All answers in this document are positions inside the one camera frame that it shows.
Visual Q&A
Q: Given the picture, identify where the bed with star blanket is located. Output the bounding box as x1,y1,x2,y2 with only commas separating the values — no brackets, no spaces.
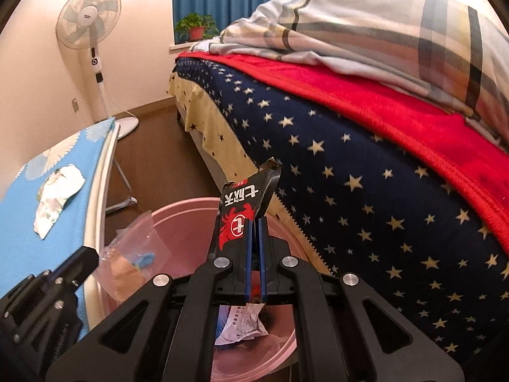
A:
175,58,509,361

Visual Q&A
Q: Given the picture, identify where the pink plastic bin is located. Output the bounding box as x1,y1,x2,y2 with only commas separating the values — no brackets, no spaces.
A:
95,197,331,382

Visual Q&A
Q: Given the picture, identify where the blue folding table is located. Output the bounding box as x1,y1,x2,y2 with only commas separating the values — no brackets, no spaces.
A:
0,117,117,339

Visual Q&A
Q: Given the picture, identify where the yellow starry bed skirt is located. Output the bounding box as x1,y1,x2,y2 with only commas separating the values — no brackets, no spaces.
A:
167,74,331,279

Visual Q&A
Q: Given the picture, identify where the plaid duvet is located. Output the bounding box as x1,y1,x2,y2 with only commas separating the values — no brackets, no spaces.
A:
189,0,509,148

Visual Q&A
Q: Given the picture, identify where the clear plastic bag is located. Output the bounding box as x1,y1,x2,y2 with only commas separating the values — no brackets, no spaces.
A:
97,211,171,303

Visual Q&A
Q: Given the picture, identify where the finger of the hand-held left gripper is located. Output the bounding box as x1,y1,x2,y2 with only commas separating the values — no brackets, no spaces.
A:
36,246,99,287

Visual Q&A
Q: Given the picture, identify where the white crumpled paper green print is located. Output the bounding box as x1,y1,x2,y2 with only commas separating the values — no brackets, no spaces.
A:
33,165,86,240

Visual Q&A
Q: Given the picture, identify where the white standing fan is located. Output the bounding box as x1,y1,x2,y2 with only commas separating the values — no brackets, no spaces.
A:
56,0,140,134

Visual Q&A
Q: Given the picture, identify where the black red snack wrapper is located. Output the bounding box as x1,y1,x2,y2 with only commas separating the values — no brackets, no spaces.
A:
209,158,282,263

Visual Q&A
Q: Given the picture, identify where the potted green plant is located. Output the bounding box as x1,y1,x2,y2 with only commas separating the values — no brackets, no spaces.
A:
175,13,220,43

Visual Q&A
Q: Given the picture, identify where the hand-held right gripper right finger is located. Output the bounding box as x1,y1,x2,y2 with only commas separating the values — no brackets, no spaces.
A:
258,217,465,382

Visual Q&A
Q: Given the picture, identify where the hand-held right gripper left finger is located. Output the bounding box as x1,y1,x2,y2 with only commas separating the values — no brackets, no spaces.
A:
45,219,253,382

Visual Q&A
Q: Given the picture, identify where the red blanket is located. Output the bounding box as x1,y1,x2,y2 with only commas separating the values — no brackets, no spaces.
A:
187,50,509,255

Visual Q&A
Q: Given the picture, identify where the crumpled printed white paper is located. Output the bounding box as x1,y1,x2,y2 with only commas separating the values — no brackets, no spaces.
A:
215,302,267,347

